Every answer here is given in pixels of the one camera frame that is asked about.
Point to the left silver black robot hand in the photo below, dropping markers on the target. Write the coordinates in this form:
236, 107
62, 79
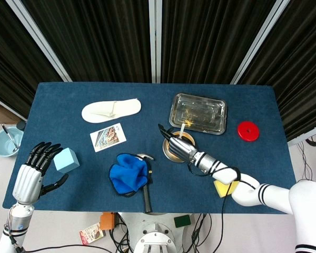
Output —
26, 184

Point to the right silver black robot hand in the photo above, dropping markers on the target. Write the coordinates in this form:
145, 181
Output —
181, 149

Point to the white plastic spoon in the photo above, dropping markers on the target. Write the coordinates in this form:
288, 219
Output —
182, 130

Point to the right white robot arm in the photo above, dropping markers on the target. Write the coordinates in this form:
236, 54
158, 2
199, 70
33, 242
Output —
266, 195

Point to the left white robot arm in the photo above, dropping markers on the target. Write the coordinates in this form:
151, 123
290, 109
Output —
17, 221

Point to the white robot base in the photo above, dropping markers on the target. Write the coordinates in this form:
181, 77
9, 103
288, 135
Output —
152, 237

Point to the beige bowl with yellow liquid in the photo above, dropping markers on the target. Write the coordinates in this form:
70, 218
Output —
190, 137

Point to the metal tray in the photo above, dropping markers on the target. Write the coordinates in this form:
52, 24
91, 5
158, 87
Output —
197, 113

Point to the light blue plastic bowl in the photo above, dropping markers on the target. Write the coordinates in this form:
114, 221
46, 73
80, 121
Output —
4, 145

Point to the round metal saucer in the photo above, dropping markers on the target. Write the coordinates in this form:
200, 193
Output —
171, 158

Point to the light blue foam cube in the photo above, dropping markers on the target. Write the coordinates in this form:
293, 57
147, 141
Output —
66, 161

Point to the blue table cover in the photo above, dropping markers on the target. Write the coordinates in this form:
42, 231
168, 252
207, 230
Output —
152, 105

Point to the yellow sponge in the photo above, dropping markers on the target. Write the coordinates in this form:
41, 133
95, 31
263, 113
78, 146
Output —
221, 189

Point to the black round floor object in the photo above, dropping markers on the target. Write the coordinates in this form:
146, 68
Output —
21, 125

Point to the blue fleece cloth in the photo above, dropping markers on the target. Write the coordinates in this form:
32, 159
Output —
127, 174

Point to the red round disc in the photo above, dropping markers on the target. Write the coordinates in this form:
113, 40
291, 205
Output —
248, 131

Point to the dark green box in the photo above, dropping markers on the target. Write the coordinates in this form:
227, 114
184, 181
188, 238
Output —
182, 221

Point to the photo postcard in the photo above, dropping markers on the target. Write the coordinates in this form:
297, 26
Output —
108, 137

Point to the red white snack packet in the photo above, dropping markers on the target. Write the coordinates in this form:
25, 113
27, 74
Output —
90, 234

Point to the white slipper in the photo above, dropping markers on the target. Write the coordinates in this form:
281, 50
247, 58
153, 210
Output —
108, 110

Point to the orange box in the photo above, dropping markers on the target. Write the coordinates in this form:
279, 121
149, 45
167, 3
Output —
107, 221

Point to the black curtain panel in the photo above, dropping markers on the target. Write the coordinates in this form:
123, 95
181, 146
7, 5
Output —
94, 39
300, 66
5, 52
208, 39

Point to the white partition post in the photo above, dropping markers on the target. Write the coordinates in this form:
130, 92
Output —
260, 39
42, 39
155, 39

